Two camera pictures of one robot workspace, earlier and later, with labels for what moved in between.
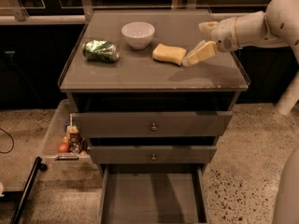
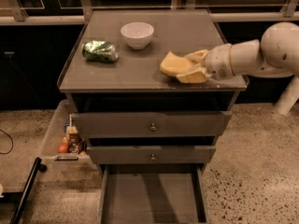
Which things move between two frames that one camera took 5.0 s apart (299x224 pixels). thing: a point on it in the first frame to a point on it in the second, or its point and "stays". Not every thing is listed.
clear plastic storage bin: (61, 160) stays
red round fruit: (63, 147) stays
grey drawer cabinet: (150, 127) stays
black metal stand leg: (37, 167) stays
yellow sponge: (169, 53) to (172, 64)
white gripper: (223, 34) to (219, 63)
